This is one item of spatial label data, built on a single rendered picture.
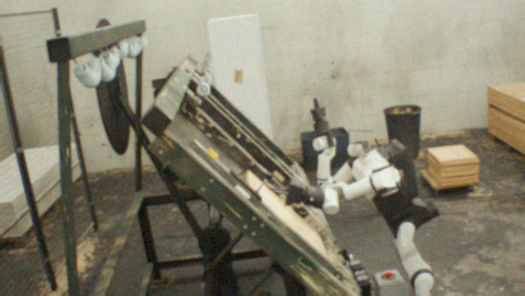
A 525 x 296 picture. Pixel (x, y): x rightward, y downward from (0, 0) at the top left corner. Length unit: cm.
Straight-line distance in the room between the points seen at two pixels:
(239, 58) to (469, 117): 378
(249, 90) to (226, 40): 65
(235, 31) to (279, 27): 150
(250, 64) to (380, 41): 229
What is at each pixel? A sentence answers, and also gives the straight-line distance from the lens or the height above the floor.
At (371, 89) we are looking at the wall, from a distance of 817.
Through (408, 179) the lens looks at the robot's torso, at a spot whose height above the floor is 125.
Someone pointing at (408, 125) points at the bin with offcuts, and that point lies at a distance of 720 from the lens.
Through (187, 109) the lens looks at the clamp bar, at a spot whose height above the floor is 171.
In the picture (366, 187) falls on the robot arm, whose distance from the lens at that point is 244.
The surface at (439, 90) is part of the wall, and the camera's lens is 843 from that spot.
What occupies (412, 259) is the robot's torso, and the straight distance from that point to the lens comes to 318.
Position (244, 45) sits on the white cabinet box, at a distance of 655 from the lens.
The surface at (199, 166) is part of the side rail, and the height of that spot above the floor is 160.
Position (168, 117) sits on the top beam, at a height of 182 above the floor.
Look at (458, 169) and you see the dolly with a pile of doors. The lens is 604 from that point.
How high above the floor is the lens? 224
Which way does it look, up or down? 15 degrees down
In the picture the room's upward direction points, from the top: 7 degrees counter-clockwise
